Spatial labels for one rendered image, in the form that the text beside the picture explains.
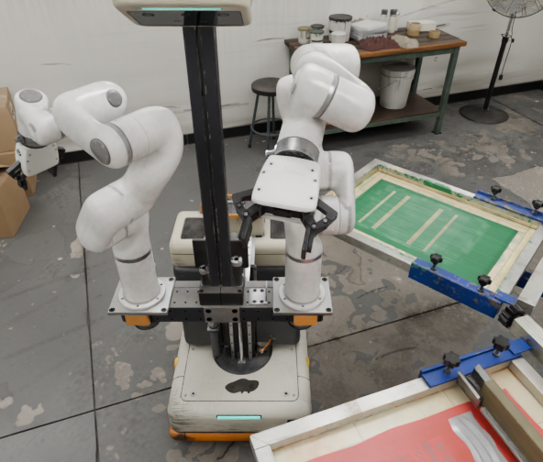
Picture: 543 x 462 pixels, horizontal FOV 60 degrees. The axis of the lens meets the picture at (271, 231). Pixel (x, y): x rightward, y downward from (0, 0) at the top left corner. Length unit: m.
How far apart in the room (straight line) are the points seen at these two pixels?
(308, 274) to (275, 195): 0.51
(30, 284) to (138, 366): 1.02
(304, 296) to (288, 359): 1.01
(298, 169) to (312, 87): 0.13
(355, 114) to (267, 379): 1.58
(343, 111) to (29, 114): 0.76
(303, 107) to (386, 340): 2.10
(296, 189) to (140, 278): 0.64
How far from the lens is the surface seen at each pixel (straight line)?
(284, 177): 0.74
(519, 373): 1.50
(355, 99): 0.78
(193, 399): 2.15
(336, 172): 1.12
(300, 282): 1.22
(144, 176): 0.99
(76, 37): 4.21
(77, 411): 2.60
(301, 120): 0.80
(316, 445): 1.26
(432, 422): 1.35
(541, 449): 1.28
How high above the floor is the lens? 2.07
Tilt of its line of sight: 37 degrees down
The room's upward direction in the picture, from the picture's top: straight up
